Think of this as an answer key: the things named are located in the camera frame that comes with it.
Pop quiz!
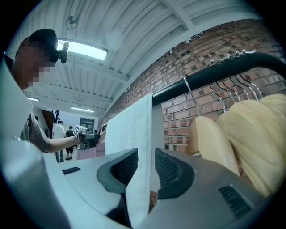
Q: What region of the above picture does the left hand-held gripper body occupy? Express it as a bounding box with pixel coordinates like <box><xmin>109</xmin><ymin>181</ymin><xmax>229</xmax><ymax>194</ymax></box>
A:
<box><xmin>73</xmin><ymin>125</ymin><xmax>96</xmax><ymax>148</ymax></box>

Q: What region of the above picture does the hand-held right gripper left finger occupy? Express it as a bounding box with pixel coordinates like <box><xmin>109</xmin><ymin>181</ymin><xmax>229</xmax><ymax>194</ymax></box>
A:
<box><xmin>42</xmin><ymin>147</ymin><xmax>139</xmax><ymax>217</ymax></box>

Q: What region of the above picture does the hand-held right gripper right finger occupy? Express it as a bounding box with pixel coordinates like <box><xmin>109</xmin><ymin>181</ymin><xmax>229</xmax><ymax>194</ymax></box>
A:
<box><xmin>139</xmin><ymin>148</ymin><xmax>270</xmax><ymax>229</ymax></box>

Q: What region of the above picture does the white cloth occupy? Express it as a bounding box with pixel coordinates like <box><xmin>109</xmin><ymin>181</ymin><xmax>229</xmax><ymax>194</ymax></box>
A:
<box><xmin>104</xmin><ymin>93</ymin><xmax>163</xmax><ymax>228</ymax></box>

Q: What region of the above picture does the black clothes rack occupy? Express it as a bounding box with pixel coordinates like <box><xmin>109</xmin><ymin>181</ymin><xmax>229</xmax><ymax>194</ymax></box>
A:
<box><xmin>151</xmin><ymin>52</ymin><xmax>286</xmax><ymax>106</ymax></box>

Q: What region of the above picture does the person's left forearm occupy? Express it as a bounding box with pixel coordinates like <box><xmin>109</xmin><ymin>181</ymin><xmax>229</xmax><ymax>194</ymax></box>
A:
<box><xmin>47</xmin><ymin>135</ymin><xmax>80</xmax><ymax>153</ymax></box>

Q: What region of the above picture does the dark glass door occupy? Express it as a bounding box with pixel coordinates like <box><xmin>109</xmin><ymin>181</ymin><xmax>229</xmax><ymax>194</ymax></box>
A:
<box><xmin>79</xmin><ymin>117</ymin><xmax>96</xmax><ymax>135</ymax></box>

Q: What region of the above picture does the person's beige t-shirt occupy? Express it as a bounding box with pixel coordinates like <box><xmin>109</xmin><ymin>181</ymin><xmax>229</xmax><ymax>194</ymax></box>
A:
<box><xmin>19</xmin><ymin>104</ymin><xmax>53</xmax><ymax>154</ymax></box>

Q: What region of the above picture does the row of wooden hangers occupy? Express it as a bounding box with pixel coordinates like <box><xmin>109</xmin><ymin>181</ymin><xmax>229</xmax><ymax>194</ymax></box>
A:
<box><xmin>183</xmin><ymin>50</ymin><xmax>286</xmax><ymax>198</ymax></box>

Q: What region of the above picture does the ceiling light panel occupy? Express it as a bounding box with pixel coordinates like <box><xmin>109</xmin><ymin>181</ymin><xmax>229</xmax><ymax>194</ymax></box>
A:
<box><xmin>56</xmin><ymin>38</ymin><xmax>109</xmax><ymax>61</ymax></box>

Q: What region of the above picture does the person's head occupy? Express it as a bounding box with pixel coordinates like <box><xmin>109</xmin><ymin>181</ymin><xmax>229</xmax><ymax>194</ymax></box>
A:
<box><xmin>10</xmin><ymin>37</ymin><xmax>57</xmax><ymax>90</ymax></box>

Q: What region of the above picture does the person's black cap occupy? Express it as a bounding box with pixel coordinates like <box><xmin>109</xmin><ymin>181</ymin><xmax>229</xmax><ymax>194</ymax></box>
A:
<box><xmin>28</xmin><ymin>28</ymin><xmax>59</xmax><ymax>64</ymax></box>

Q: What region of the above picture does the round ceiling fixture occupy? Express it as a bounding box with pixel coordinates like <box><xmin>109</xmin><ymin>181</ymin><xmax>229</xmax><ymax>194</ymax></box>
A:
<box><xmin>65</xmin><ymin>15</ymin><xmax>78</xmax><ymax>30</ymax></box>

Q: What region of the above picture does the black head camera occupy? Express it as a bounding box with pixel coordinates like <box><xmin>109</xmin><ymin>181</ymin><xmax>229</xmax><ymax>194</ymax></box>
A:
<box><xmin>57</xmin><ymin>41</ymin><xmax>70</xmax><ymax>64</ymax></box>

